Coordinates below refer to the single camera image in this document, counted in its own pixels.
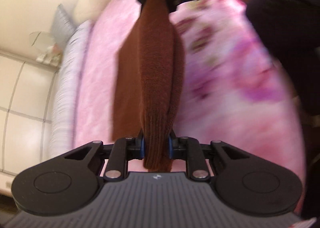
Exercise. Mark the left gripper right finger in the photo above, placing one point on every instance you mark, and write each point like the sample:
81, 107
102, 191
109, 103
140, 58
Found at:
193, 154

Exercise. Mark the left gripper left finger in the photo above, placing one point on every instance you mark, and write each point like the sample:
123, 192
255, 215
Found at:
120, 153

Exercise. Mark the maroon knitted cardigan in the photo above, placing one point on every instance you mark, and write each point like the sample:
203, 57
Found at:
149, 83

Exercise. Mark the pink rose bed blanket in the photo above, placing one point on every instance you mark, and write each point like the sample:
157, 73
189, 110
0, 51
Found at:
233, 90

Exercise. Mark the cream quilted headboard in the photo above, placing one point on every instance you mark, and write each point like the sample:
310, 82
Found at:
88, 10

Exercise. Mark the striped lilac rolled duvet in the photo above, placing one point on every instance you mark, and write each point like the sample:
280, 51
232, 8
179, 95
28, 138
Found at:
66, 96

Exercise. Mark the person's black trousers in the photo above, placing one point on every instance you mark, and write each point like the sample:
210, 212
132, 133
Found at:
289, 29

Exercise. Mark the grey checked pillow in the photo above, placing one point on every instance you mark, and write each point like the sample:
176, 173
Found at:
62, 27

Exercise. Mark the white wardrobe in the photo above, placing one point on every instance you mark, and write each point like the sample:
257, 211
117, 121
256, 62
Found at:
27, 93

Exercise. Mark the oval vanity mirror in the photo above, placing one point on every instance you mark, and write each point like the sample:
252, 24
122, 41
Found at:
41, 41

